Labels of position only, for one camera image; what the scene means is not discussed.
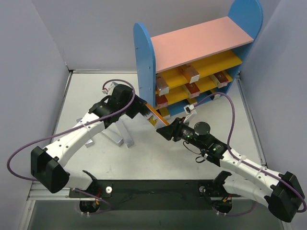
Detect silver box under left gripper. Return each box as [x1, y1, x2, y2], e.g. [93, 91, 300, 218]
[76, 118, 94, 148]

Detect silver RO box table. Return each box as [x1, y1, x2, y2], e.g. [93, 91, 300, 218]
[209, 89, 220, 100]

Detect plain silver box horizontal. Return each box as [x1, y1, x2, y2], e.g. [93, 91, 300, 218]
[101, 129, 123, 146]

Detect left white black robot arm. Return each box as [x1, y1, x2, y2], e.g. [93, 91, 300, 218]
[30, 84, 147, 197]

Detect red 3D toothpaste box top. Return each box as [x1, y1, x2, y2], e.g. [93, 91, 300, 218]
[155, 94, 168, 109]

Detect blue shelf with coloured boards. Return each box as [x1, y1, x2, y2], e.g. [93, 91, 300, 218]
[133, 0, 263, 116]

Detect black toothpaste box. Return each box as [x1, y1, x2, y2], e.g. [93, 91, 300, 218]
[159, 107, 171, 120]

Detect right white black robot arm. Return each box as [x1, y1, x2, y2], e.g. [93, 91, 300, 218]
[157, 118, 307, 222]

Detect orange white RO toothpaste box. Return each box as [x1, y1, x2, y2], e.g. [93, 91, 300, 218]
[180, 65, 200, 83]

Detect aluminium frame rail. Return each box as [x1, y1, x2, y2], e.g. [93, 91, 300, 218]
[28, 176, 271, 203]

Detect silver RO toothpaste box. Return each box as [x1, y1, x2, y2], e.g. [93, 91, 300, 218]
[187, 98, 197, 105]

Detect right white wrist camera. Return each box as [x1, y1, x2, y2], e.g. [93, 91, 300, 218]
[183, 104, 197, 124]

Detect plain silver box diagonal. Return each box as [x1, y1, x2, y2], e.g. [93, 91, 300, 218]
[116, 119, 134, 148]

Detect red 3d toothpaste box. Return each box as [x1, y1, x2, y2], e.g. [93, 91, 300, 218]
[155, 94, 168, 109]
[211, 72, 228, 88]
[184, 83, 201, 99]

